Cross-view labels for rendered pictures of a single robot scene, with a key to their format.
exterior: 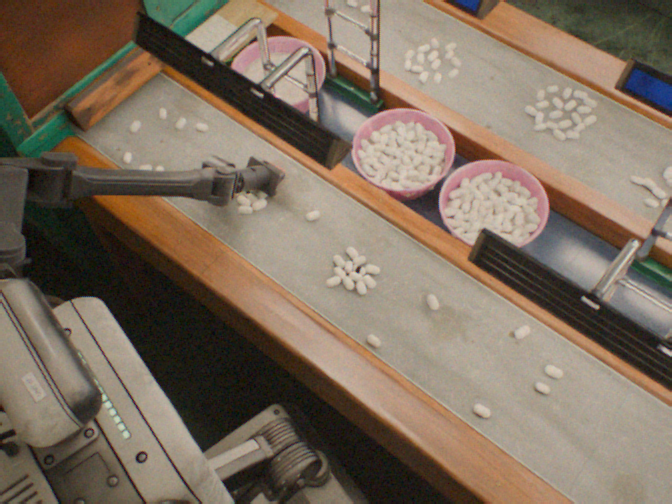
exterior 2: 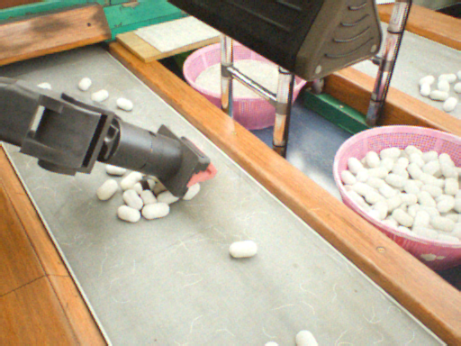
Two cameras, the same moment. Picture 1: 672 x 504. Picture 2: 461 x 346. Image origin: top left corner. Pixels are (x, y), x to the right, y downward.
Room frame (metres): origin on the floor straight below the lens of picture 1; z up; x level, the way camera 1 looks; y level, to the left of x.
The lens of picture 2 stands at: (0.71, 0.01, 1.19)
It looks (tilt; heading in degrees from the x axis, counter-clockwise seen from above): 40 degrees down; 11
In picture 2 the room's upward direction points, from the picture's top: straight up
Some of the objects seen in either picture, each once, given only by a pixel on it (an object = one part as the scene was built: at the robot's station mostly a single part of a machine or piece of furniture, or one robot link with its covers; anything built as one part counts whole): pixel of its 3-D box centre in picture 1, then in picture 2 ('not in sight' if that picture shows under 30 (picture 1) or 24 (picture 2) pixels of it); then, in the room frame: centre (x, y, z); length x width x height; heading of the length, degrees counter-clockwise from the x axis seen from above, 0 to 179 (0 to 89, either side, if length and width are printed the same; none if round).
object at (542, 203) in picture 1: (491, 213); not in sight; (1.06, -0.39, 0.72); 0.27 x 0.27 x 0.10
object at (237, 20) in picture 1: (221, 36); (191, 31); (1.71, 0.29, 0.77); 0.33 x 0.15 x 0.01; 136
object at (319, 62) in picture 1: (279, 83); (245, 86); (1.56, 0.13, 0.72); 0.27 x 0.27 x 0.10
